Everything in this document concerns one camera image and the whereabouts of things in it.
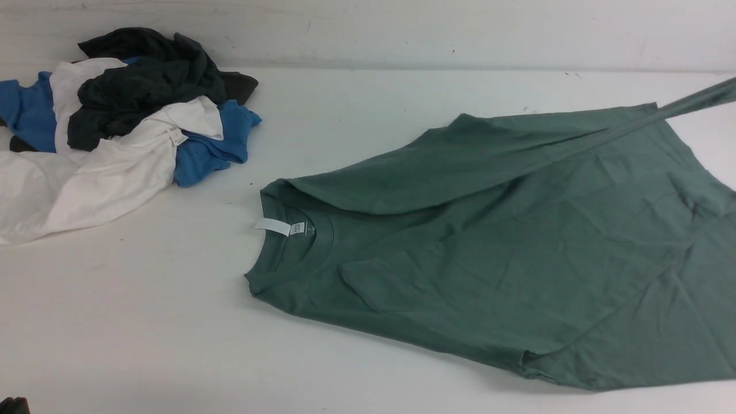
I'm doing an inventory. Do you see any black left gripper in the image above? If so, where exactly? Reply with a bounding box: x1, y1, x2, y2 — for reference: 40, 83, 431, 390
0, 397, 30, 414

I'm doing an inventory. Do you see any green long-sleeve top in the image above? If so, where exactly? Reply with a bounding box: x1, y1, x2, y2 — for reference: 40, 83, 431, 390
246, 79, 735, 390

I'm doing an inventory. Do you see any white shirt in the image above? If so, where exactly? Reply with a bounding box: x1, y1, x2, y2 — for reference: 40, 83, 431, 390
1, 58, 223, 246

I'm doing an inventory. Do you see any blue shirt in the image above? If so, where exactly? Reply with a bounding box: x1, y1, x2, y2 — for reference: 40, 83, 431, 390
0, 56, 262, 187

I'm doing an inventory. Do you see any dark grey shirt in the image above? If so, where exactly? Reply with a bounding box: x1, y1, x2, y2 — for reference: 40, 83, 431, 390
2, 27, 258, 152

